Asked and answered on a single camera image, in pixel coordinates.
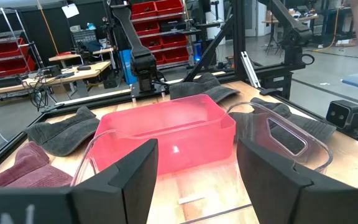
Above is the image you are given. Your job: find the clear plastic bin with handles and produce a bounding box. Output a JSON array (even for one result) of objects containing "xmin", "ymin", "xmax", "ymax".
[{"xmin": 70, "ymin": 101, "xmax": 334, "ymax": 188}]

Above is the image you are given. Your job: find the white paper sheet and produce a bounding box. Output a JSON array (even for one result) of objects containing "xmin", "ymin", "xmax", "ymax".
[{"xmin": 61, "ymin": 3, "xmax": 80, "ymax": 19}]

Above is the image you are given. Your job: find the orange strap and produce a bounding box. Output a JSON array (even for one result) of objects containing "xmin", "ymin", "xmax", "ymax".
[{"xmin": 37, "ymin": 0, "xmax": 59, "ymax": 55}]

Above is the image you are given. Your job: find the black stereo camera box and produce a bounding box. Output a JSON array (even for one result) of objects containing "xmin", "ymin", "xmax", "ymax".
[{"xmin": 325, "ymin": 100, "xmax": 358, "ymax": 141}]

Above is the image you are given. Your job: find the black flat box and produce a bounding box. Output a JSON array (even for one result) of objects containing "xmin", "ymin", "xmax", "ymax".
[{"xmin": 0, "ymin": 76, "xmax": 23, "ymax": 90}]

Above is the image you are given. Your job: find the long light wooden desk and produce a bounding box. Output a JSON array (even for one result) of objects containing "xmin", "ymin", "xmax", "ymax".
[{"xmin": 0, "ymin": 60, "xmax": 112, "ymax": 98}]

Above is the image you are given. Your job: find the black jointed arm, cable loop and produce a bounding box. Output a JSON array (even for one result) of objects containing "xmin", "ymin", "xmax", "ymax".
[{"xmin": 258, "ymin": 0, "xmax": 316, "ymax": 68}]

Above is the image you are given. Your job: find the chrome wire shelf rack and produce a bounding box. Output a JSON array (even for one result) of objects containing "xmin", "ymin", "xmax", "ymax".
[{"xmin": 0, "ymin": 7, "xmax": 45, "ymax": 82}]

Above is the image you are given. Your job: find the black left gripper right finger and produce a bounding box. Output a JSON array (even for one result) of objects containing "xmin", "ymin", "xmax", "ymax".
[{"xmin": 236, "ymin": 138, "xmax": 358, "ymax": 224}]

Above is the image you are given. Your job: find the red storage bin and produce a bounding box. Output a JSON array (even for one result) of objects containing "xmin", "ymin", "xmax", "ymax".
[
  {"xmin": 0, "ymin": 55, "xmax": 37, "ymax": 77},
  {"xmin": 0, "ymin": 37, "xmax": 30, "ymax": 60},
  {"xmin": 154, "ymin": 0, "xmax": 185, "ymax": 16},
  {"xmin": 131, "ymin": 1, "xmax": 158, "ymax": 20}
]

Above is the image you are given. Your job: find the dark grey corduroy cap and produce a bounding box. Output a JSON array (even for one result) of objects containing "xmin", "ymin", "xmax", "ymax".
[
  {"xmin": 168, "ymin": 72, "xmax": 241, "ymax": 104},
  {"xmin": 228, "ymin": 97, "xmax": 337, "ymax": 156},
  {"xmin": 25, "ymin": 106, "xmax": 101, "ymax": 157}
]

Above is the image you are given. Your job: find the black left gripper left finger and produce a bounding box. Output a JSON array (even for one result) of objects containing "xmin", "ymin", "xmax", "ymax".
[{"xmin": 0, "ymin": 138, "xmax": 160, "ymax": 224}]

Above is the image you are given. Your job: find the metal rack with red bins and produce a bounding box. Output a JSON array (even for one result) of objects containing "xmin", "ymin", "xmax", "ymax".
[{"xmin": 130, "ymin": 0, "xmax": 194, "ymax": 67}]

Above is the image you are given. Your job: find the black aluminium table frame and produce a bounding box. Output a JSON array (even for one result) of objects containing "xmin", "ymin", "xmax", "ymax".
[{"xmin": 0, "ymin": 0, "xmax": 358, "ymax": 184}]

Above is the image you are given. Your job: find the silver aluminium bar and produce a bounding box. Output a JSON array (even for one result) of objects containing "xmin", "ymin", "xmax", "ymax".
[{"xmin": 240, "ymin": 50, "xmax": 261, "ymax": 89}]

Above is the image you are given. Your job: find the maroon corduroy cap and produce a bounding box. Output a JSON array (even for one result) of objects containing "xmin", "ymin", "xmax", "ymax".
[{"xmin": 0, "ymin": 141, "xmax": 74, "ymax": 189}]

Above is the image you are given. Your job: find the small light wooden desk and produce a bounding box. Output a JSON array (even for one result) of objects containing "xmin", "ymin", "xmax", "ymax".
[{"xmin": 48, "ymin": 46, "xmax": 115, "ymax": 63}]

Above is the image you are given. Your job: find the translucent red plastic bin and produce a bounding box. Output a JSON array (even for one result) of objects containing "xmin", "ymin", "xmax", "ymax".
[{"xmin": 88, "ymin": 94, "xmax": 237, "ymax": 177}]

